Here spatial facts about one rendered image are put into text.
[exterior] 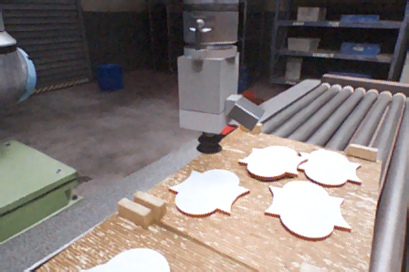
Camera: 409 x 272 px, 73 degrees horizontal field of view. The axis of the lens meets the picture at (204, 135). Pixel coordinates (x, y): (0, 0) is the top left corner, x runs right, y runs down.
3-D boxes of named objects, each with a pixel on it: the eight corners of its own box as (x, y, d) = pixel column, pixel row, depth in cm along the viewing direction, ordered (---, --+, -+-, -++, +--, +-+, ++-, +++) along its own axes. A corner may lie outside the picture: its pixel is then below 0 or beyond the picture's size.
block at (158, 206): (132, 207, 46) (131, 193, 45) (141, 202, 47) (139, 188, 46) (160, 221, 43) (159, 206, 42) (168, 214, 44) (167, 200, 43)
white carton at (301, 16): (296, 21, 459) (298, 6, 450) (304, 21, 477) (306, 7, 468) (317, 22, 435) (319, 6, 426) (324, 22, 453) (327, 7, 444)
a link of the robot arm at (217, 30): (245, 11, 39) (226, 11, 33) (243, 45, 41) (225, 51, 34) (196, 11, 42) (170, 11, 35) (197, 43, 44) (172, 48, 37)
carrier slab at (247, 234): (129, 213, 47) (128, 205, 46) (237, 132, 78) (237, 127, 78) (359, 329, 30) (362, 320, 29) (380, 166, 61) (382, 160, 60)
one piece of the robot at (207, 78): (262, 30, 31) (252, 157, 38) (276, 26, 39) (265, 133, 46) (169, 28, 36) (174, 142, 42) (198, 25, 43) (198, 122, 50)
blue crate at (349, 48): (339, 53, 434) (341, 43, 427) (346, 51, 460) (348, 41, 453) (375, 57, 404) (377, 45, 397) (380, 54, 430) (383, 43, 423)
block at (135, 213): (118, 216, 44) (115, 202, 43) (126, 210, 45) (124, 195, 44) (145, 230, 41) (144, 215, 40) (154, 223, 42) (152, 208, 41)
